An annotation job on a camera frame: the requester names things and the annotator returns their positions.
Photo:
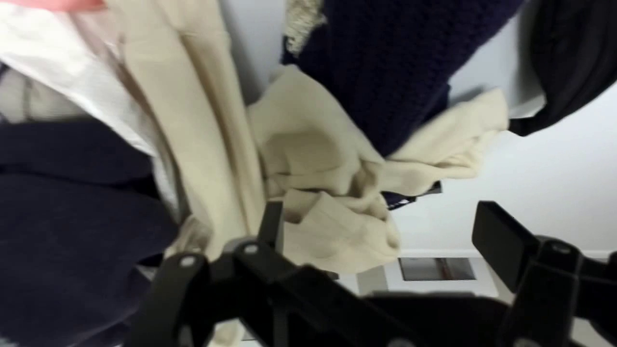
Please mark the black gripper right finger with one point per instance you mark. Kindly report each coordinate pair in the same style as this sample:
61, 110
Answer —
551, 281

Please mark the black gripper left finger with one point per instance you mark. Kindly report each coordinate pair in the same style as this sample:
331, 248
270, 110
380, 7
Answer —
250, 281

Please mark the middle white washing machine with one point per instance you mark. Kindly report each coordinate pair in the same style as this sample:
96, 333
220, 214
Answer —
393, 65

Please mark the cream cloth garment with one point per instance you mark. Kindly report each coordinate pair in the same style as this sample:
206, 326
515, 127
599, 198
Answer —
293, 144

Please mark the dark navy garment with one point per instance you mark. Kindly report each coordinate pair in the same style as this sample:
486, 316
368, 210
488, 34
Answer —
87, 200

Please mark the red patterned cloth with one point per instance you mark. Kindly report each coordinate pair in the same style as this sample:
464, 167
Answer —
67, 6

